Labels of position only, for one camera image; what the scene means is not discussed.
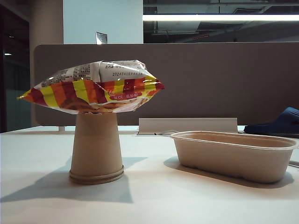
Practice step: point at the striped red yellow chip bag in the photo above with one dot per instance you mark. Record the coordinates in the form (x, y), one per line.
(93, 93)

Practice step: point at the beige oval pulp box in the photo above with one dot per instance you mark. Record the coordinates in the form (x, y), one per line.
(229, 161)

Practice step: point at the upturned brown paper cup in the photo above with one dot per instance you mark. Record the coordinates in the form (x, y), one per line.
(95, 149)

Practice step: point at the grey-brown desk divider panel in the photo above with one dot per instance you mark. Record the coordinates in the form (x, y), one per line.
(210, 81)

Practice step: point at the long white ceiling light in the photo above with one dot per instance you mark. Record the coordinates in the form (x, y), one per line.
(210, 17)

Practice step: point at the navy blue slipper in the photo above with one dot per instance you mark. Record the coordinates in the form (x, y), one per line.
(280, 123)

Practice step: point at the silver metal wall plate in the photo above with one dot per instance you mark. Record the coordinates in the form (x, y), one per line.
(101, 38)

